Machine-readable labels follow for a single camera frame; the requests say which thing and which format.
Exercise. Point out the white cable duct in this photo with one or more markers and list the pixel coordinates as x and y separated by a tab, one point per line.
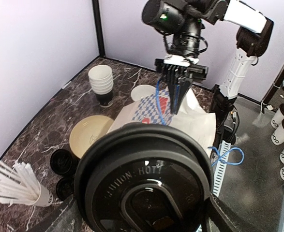
220	168

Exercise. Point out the white cup holding straws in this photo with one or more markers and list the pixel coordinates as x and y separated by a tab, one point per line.
45	197

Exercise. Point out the stack of paper cups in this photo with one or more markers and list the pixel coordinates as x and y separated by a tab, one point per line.
101	81

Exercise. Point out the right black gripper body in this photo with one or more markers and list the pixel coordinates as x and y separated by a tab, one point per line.
194	73

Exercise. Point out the black cup lid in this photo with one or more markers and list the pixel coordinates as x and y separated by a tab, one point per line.
143	178

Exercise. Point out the white ceramic bowl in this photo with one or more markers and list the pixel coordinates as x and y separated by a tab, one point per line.
142	91

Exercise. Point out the left black frame post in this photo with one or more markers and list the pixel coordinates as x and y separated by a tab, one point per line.
98	26

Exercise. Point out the blue checkered paper bag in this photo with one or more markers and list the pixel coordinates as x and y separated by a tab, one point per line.
191	119

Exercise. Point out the wrapped white straws bundle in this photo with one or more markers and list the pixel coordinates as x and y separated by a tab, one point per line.
18	184

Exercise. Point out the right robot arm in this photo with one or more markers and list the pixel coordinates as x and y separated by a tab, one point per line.
229	34

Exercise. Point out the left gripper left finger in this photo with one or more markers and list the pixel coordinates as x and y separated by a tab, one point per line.
66	218

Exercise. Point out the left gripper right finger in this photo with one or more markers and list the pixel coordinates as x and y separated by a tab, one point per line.
213	210

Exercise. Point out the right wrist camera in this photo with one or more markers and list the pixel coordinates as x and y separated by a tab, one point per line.
171	66

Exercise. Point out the stack of black lids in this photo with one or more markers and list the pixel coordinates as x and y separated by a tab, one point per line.
62	162

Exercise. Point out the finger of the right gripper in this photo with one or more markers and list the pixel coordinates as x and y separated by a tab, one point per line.
182	89
174	87

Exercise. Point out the cream round plate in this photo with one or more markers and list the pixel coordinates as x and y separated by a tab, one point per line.
86	132

